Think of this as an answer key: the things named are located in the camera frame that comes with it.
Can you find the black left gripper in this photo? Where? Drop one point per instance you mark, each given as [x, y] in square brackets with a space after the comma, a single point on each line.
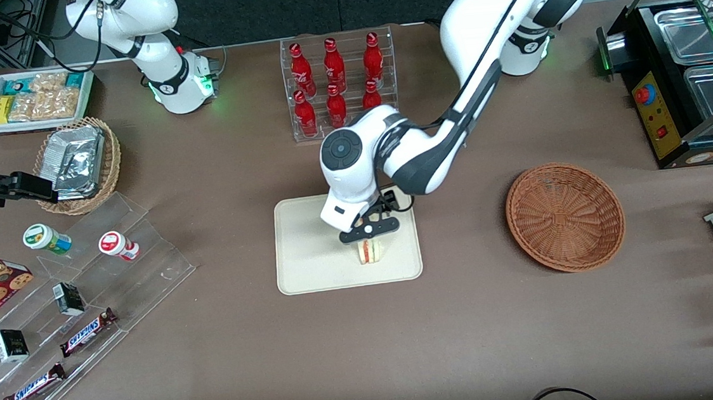
[391, 198]

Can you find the triangle sandwich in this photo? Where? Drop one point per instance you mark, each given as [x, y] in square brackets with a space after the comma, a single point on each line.
[372, 253]

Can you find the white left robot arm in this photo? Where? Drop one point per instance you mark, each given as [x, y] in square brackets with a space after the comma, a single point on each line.
[482, 18]

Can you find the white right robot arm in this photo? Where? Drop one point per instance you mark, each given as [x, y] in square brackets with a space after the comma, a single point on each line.
[162, 82]

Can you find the cream plastic tray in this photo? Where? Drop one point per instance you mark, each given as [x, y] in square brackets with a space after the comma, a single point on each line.
[310, 261]

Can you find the tan wicker basket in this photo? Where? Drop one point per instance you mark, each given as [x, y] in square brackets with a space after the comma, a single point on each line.
[109, 175]

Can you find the brown round wicker basket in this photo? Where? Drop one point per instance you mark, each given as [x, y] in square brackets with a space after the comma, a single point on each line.
[565, 218]

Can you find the green lid white cup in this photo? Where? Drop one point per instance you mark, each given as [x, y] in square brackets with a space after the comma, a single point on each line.
[44, 238]

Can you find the silver foil packet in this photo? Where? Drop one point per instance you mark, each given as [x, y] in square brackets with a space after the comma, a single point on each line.
[77, 161]

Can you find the clear nut snack pack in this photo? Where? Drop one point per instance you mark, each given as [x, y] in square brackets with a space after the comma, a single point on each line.
[25, 108]
[48, 82]
[61, 103]

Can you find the yellow snack bar pack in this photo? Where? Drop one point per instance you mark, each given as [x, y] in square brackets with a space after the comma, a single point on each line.
[3, 109]

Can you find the teal snack pack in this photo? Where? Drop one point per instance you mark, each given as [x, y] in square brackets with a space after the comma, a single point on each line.
[74, 79]
[16, 85]

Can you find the red lid white cup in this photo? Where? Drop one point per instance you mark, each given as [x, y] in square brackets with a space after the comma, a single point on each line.
[115, 244]

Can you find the white snack bin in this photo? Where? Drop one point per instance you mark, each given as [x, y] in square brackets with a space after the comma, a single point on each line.
[88, 87]

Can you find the small black carton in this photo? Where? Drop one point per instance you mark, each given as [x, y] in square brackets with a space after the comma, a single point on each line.
[10, 345]
[69, 299]

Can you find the clear acrylic bottle rack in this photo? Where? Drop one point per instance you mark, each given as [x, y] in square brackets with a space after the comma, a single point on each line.
[292, 129]

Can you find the clear acrylic stepped stand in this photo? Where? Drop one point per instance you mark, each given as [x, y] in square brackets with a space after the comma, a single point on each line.
[145, 267]

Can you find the red cola bottle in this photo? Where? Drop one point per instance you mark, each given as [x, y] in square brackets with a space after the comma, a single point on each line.
[305, 118]
[335, 68]
[371, 97]
[336, 106]
[373, 62]
[302, 71]

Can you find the brown Snickers bar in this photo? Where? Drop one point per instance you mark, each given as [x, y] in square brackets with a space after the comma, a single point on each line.
[33, 388]
[87, 333]

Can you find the black glass food warmer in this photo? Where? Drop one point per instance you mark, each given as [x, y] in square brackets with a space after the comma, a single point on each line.
[658, 112]

